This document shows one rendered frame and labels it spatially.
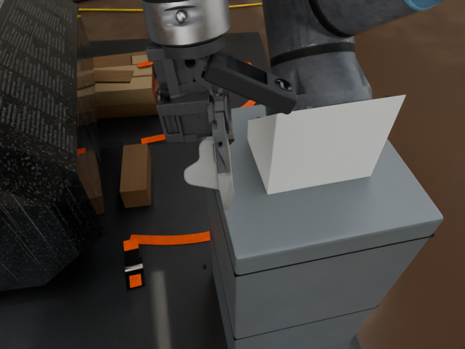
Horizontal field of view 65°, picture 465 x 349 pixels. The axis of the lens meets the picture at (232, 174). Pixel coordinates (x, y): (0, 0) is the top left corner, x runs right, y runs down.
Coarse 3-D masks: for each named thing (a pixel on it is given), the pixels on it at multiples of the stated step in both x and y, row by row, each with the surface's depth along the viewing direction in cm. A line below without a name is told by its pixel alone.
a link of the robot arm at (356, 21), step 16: (320, 0) 53; (336, 0) 52; (352, 0) 50; (368, 0) 49; (384, 0) 47; (400, 0) 46; (416, 0) 46; (432, 0) 46; (336, 16) 54; (352, 16) 52; (368, 16) 51; (384, 16) 51; (400, 16) 51; (352, 32) 57
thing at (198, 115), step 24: (168, 48) 39; (192, 48) 38; (216, 48) 39; (168, 72) 42; (192, 72) 42; (168, 96) 45; (192, 96) 43; (216, 96) 42; (168, 120) 44; (192, 120) 44; (216, 120) 43
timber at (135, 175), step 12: (144, 144) 182; (132, 156) 176; (144, 156) 176; (132, 168) 171; (144, 168) 171; (120, 180) 167; (132, 180) 167; (144, 180) 167; (120, 192) 162; (132, 192) 163; (144, 192) 164; (132, 204) 170; (144, 204) 171
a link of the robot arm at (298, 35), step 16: (272, 0) 61; (288, 0) 58; (304, 0) 55; (272, 16) 62; (288, 16) 59; (304, 16) 57; (320, 16) 55; (272, 32) 63; (288, 32) 60; (304, 32) 59; (320, 32) 58; (336, 32) 57; (272, 48) 64; (288, 48) 61
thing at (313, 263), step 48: (240, 144) 80; (240, 192) 71; (288, 192) 71; (336, 192) 71; (384, 192) 71; (240, 240) 64; (288, 240) 64; (336, 240) 65; (384, 240) 69; (240, 288) 71; (288, 288) 76; (336, 288) 82; (384, 288) 89; (240, 336) 92; (288, 336) 101; (336, 336) 113
